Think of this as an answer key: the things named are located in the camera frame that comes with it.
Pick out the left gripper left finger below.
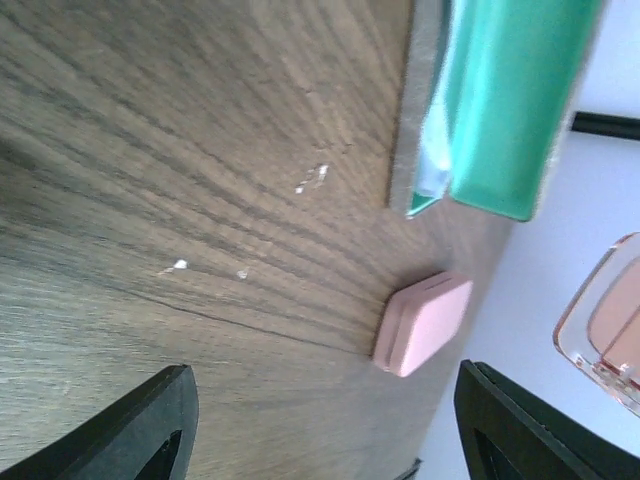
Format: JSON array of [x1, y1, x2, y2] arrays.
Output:
[[1, 365, 199, 479]]

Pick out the blue cleaning cloth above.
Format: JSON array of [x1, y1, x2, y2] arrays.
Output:
[[407, 30, 452, 218]]

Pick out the pink glasses case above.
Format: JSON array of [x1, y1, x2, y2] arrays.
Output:
[[372, 271, 473, 378]]

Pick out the black aluminium frame rail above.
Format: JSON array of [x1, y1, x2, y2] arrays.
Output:
[[571, 111, 640, 141]]

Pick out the orange sunglasses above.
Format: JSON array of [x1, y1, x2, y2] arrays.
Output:
[[553, 232, 639, 414]]

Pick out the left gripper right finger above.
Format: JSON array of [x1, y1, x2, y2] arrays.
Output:
[[454, 360, 639, 480]]

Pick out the grey glasses case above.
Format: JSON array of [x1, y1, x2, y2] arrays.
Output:
[[387, 1, 607, 222]]

